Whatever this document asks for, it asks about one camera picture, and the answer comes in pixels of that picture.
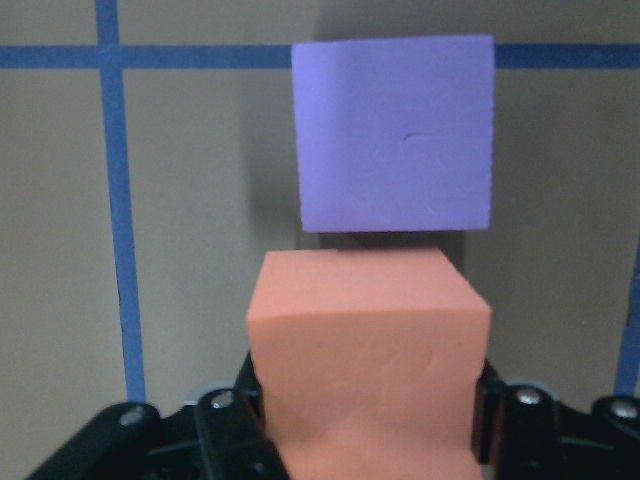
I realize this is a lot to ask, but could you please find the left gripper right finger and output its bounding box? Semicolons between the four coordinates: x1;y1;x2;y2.
472;362;560;480

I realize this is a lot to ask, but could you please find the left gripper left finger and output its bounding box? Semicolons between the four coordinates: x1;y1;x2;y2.
194;355;290;480

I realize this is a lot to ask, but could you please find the orange foam block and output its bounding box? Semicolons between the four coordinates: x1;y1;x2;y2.
247;248;491;479

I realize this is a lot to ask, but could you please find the purple foam block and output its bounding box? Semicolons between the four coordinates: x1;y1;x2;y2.
291;35;495;233

